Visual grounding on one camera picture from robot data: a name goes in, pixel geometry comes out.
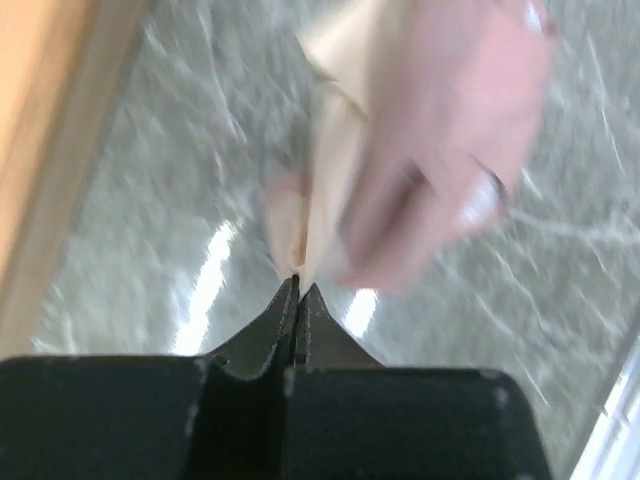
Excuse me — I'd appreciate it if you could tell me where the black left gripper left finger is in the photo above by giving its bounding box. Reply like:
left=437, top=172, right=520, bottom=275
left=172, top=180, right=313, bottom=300
left=1, top=278, right=299, bottom=479

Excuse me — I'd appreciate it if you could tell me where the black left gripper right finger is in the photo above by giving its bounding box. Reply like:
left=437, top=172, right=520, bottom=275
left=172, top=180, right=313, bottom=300
left=284, top=287, right=552, bottom=479

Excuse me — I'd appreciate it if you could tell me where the pink and cream underwear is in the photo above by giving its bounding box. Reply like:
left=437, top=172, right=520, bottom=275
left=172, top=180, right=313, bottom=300
left=265, top=1, right=557, bottom=290

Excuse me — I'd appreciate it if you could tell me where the wooden hanger rack frame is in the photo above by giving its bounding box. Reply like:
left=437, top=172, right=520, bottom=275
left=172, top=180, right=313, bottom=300
left=1, top=1, right=150, bottom=358

